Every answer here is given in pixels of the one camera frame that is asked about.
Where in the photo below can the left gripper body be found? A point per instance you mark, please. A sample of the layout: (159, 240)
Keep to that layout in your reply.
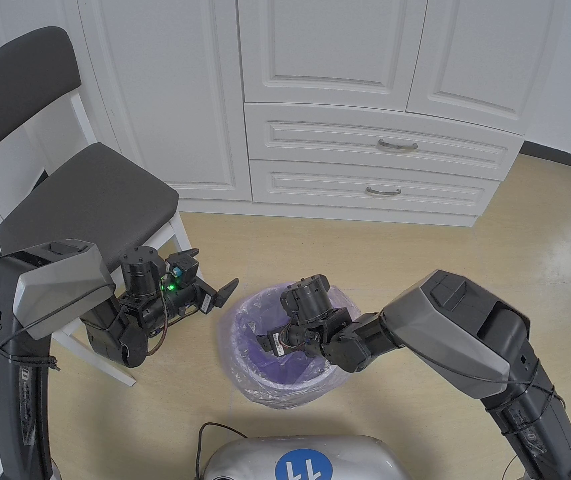
(190, 300)

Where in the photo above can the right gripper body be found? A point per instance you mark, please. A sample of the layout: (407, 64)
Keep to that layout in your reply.
(290, 342)

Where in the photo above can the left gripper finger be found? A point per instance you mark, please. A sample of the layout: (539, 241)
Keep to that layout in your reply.
(225, 295)
(185, 258)

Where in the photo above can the purple plastic bag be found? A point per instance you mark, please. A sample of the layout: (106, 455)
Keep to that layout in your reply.
(265, 368)

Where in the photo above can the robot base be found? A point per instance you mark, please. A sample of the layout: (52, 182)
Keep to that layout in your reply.
(245, 463)

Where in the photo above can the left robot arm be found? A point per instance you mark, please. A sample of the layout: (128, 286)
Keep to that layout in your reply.
(55, 278)

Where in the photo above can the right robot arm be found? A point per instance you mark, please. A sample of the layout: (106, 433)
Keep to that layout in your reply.
(455, 328)

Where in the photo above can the white trash bin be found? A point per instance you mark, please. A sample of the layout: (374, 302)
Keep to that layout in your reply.
(285, 397)

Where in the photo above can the white chair grey cushions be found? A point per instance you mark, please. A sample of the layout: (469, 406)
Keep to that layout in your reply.
(90, 193)

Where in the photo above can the white wardrobe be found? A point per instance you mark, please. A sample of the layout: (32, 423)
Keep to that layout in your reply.
(315, 43)

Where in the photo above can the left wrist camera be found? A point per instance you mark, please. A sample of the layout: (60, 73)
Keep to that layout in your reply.
(185, 275)

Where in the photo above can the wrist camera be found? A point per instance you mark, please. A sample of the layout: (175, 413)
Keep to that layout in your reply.
(185, 275)
(288, 302)

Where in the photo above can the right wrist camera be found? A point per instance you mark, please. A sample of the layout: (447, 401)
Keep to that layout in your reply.
(288, 302)

